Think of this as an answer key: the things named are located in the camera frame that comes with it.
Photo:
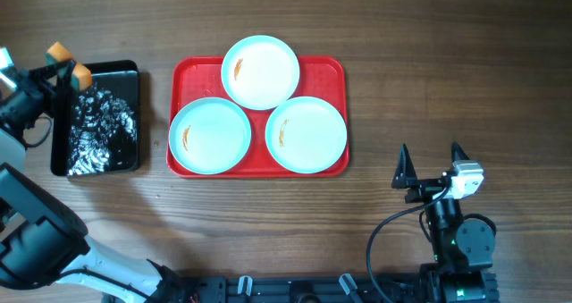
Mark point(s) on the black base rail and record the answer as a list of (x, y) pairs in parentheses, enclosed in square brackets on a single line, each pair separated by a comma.
[(397, 287)]

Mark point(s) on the white plate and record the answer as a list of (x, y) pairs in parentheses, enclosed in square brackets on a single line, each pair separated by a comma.
[(260, 72), (306, 135), (209, 136)]

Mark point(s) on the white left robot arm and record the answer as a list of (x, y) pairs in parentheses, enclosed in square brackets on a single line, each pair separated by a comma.
[(43, 241)]

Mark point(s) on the red plastic tray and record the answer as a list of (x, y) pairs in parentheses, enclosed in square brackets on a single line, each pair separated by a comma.
[(197, 77)]

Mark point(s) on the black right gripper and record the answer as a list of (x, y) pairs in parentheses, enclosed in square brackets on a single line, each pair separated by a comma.
[(406, 177)]

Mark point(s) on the black water container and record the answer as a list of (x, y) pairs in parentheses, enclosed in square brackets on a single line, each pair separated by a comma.
[(97, 131)]

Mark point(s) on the white plate top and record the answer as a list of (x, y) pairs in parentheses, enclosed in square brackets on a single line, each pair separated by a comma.
[(260, 72)]

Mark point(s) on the orange green sponge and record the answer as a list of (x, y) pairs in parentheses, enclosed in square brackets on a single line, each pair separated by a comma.
[(81, 77)]

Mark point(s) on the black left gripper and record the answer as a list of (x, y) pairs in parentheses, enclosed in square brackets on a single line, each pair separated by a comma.
[(39, 92)]

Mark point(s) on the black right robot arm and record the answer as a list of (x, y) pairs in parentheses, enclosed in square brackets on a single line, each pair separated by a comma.
[(462, 245)]

